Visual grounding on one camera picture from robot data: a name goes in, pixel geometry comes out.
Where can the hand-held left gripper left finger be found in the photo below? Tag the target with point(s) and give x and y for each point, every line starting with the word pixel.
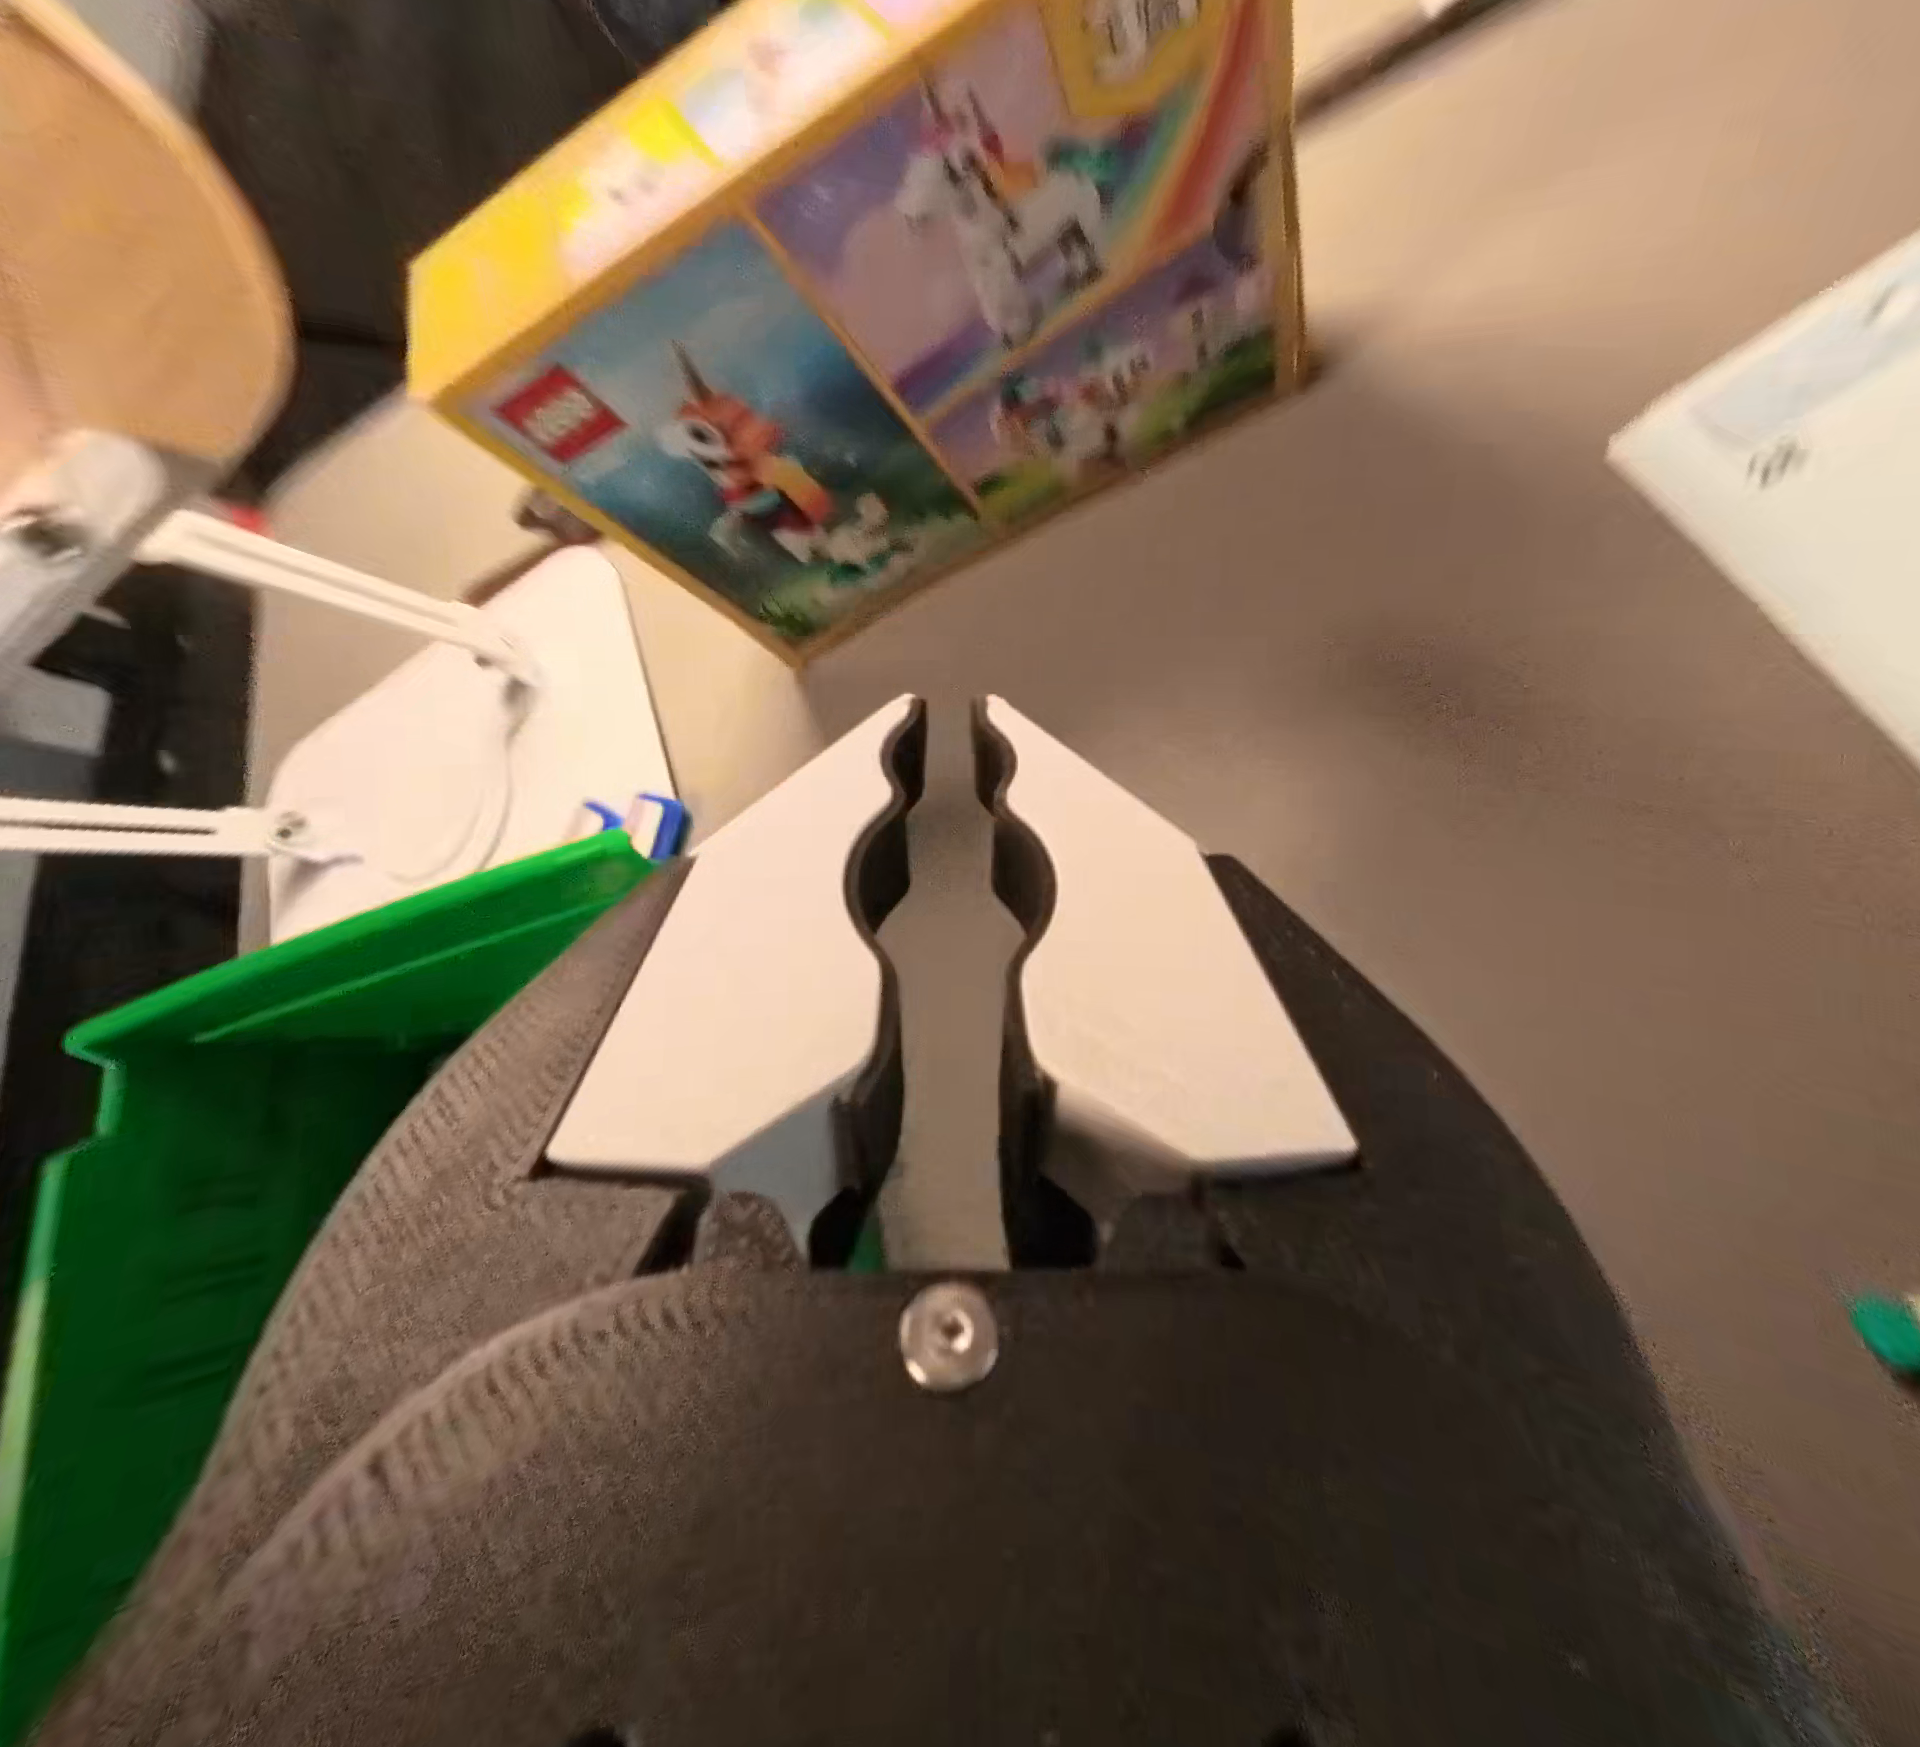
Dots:
pixel 720 1026

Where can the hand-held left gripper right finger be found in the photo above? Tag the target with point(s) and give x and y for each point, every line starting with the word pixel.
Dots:
pixel 1186 1026

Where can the yellow lego box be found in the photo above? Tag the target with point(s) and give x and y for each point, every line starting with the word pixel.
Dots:
pixel 931 277

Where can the blue white small packet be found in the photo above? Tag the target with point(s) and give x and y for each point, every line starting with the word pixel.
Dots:
pixel 642 826

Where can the green plastic bin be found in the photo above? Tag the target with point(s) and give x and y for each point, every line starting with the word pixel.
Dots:
pixel 225 1177

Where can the pale blue instruction booklet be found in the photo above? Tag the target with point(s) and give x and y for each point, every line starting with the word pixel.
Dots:
pixel 1799 532

